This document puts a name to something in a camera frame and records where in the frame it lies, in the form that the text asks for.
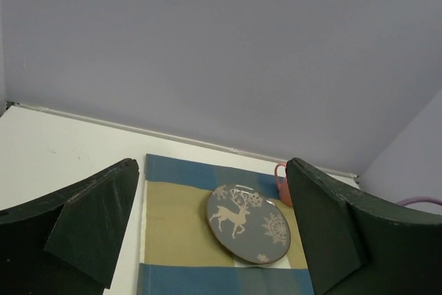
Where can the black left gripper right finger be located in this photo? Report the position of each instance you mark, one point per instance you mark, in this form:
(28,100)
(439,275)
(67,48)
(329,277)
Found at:
(357,243)

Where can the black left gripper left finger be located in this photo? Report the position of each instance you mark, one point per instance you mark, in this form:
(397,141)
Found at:
(68,241)

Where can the pink mug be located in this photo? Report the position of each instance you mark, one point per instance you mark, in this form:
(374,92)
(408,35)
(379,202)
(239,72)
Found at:
(282,185)

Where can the grey reindeer plate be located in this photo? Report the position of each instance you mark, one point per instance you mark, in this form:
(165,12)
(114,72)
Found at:
(248,224)

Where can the blue and tan cloth placemat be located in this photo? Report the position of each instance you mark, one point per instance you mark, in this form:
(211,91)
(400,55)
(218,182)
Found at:
(179,253)

